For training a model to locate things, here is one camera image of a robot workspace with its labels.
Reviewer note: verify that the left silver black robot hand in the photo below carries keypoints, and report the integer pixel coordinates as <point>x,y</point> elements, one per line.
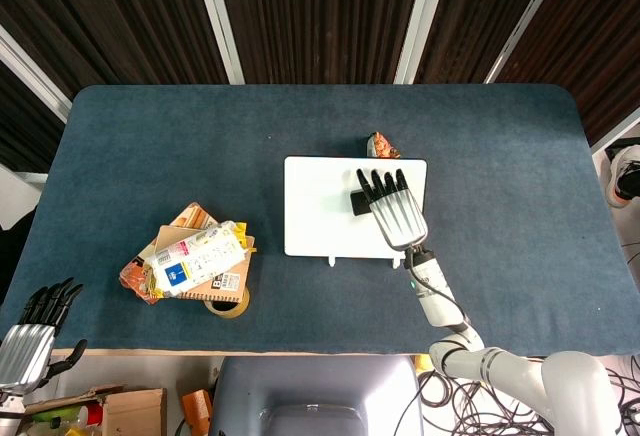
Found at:
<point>25,356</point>

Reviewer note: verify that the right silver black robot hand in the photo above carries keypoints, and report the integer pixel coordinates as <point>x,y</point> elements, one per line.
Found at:
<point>397,211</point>

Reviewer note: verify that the black rectangular block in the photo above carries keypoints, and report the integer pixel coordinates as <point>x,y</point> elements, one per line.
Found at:
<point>361,203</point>

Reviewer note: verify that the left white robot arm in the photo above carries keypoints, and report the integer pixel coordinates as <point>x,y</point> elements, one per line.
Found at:
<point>7,403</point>

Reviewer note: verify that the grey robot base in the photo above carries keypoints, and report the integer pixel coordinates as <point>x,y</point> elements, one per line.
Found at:
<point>316,396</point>

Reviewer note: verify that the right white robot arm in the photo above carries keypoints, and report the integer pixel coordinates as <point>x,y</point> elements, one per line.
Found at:
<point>480,346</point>

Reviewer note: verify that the white rectangular tray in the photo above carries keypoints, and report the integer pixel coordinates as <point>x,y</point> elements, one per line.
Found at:
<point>325,206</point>

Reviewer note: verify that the orange snack packet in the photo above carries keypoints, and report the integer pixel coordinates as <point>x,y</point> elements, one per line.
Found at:
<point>382,146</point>

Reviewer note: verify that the green bottle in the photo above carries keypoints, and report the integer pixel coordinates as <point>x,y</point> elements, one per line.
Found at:
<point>62,416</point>

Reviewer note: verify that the blue table mat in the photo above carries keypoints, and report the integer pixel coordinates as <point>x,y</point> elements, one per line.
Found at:
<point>320,121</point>

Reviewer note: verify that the brown cardboard box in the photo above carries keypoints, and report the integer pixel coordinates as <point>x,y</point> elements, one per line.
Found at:
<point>134,410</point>

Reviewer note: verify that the orange plastic object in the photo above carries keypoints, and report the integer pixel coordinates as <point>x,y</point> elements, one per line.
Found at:
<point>196,408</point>

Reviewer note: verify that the orange snack package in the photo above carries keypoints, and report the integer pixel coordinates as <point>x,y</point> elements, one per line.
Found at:
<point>170,251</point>

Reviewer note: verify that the brown spiral notebook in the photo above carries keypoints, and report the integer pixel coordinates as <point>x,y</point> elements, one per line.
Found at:
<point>222,276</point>

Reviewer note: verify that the clear tape roll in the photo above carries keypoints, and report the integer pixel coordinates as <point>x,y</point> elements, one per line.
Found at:
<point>229,307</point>

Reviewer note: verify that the white yellow tissue pack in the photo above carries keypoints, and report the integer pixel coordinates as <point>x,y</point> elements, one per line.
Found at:
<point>196,262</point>

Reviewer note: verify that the white orange sneaker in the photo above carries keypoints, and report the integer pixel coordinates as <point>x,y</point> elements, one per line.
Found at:
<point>622,176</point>

